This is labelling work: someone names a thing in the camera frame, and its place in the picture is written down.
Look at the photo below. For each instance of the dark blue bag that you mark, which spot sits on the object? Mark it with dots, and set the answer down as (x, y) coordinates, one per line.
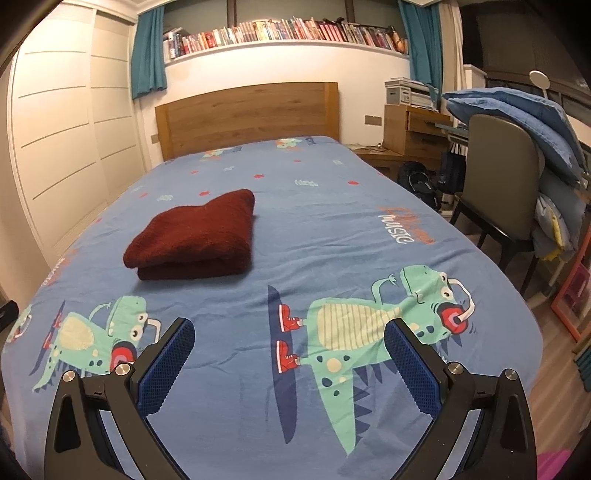
(452, 168)

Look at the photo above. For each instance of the wooden desk hutch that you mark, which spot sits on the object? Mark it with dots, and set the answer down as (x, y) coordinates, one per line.
(411, 131)

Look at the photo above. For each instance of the wooden headboard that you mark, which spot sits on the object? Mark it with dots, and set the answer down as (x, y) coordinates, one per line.
(244, 115)

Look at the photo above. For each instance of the black backpack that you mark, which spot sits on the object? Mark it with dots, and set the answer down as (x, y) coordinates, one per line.
(418, 182)

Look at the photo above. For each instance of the grey wall socket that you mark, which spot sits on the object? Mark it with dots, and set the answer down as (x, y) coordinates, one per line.
(373, 120)

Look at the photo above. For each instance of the white printer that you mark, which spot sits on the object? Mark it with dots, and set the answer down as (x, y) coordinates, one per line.
(408, 92)

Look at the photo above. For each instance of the white wardrobe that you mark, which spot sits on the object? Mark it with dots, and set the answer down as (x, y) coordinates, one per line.
(69, 138)

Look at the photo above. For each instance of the row of books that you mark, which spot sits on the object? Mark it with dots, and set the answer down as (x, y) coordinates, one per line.
(277, 32)

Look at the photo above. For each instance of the grey chair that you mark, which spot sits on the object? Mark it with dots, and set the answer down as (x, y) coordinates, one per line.
(501, 175)

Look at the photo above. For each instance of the teal curtain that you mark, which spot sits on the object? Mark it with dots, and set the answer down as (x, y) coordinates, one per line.
(148, 50)
(422, 41)

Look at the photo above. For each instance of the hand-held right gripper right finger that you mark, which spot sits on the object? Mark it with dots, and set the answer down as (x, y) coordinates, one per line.
(415, 369)

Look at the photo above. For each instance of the blue dinosaur print bed sheet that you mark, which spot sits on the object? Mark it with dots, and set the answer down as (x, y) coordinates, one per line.
(286, 221)

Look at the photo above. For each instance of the dark red sweater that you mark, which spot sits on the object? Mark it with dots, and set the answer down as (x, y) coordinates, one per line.
(194, 230)

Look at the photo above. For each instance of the blue quilt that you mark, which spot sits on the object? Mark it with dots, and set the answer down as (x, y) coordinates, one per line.
(517, 110)

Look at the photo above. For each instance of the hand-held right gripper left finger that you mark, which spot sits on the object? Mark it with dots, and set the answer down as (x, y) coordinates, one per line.
(165, 365)

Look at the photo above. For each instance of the pink storage box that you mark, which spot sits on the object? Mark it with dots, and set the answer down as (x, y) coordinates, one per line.
(575, 295)

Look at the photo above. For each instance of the white round lamp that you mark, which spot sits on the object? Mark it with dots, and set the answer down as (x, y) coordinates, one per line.
(539, 79)

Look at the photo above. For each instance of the wooden desk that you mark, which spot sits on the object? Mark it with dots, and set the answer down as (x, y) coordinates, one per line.
(383, 159)

